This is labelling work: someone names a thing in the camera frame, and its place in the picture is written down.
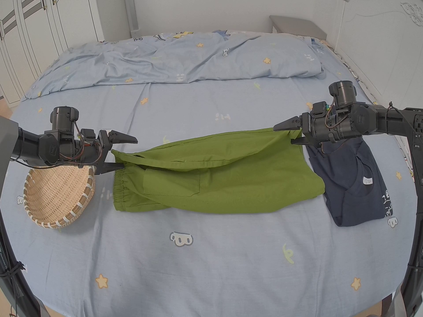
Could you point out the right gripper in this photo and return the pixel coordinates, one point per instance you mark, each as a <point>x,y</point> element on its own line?
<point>330,127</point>

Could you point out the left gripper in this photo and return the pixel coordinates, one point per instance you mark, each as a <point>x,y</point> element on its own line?
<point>82,154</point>

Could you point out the green shorts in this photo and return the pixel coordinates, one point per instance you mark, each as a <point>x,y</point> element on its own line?
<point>214,183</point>

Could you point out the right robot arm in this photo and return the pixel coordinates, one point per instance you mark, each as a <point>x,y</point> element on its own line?
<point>390,121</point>

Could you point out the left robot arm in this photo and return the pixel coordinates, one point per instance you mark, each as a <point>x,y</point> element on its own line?
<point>29,145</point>

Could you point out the round woven basket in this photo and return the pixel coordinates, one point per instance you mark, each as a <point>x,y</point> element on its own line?
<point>53,200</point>

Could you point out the bed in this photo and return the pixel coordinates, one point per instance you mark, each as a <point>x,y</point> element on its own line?
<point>211,259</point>

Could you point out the dark blue T-shirt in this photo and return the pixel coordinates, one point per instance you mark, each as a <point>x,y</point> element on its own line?
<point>350,183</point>

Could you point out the grey bedside table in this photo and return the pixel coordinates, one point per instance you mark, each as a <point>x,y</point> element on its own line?
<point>294,26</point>

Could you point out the pale blue quilt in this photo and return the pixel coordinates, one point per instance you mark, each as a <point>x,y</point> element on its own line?
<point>198,61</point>

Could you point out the white wardrobe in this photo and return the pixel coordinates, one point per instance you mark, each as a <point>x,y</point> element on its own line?
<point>33,28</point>

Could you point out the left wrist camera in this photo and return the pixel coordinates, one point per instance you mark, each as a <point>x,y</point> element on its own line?
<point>88,135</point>

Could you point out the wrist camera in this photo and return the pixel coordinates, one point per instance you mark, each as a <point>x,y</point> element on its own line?
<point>320,108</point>
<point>88,135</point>

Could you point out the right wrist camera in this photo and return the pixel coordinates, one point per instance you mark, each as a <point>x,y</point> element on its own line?
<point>320,108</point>

